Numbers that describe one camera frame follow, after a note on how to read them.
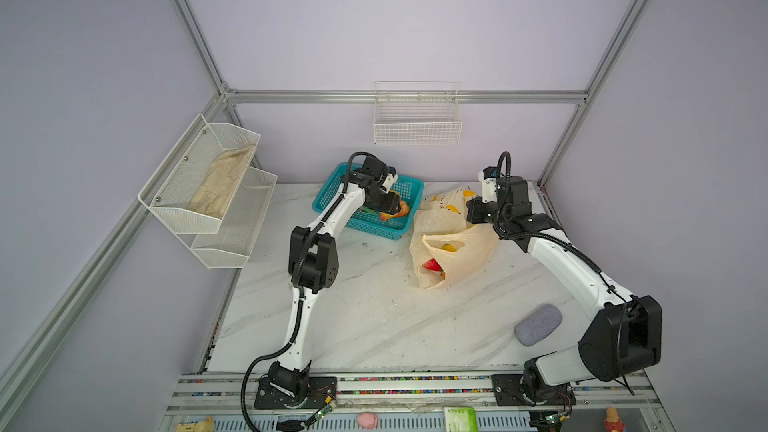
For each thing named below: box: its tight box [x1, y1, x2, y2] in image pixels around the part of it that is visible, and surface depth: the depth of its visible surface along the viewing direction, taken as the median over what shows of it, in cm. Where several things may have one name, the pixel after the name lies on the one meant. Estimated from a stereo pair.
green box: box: [444, 406, 479, 432], surface depth 70 cm
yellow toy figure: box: [175, 416, 215, 432], surface depth 69 cm
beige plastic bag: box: [409, 188, 498, 289], surface depth 84 cm
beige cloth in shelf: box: [187, 145, 256, 218], surface depth 80 cm
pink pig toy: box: [357, 412, 378, 430], surface depth 71 cm
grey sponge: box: [514, 303, 563, 347], surface depth 83 cm
